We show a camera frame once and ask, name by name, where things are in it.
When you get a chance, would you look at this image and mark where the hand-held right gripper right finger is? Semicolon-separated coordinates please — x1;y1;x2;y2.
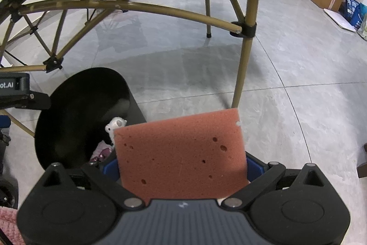
221;154;328;209

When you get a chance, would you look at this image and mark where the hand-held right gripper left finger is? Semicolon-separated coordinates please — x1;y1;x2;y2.
41;158;146;209

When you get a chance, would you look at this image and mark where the black trash bin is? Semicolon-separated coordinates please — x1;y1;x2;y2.
34;67;148;172

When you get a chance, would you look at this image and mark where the white plush toy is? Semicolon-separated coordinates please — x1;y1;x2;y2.
105;117;127;146

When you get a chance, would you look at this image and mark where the brown box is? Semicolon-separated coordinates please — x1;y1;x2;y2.
114;108;247;207

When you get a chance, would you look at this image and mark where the pink fluffy rug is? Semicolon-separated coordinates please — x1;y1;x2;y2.
0;206;23;245

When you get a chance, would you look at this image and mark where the white flat board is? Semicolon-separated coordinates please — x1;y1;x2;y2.
323;8;357;31

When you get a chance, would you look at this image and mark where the white green bag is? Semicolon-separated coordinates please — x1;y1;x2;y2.
357;14;367;40

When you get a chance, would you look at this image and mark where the blue printed bag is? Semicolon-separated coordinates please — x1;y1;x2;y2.
338;0;367;30

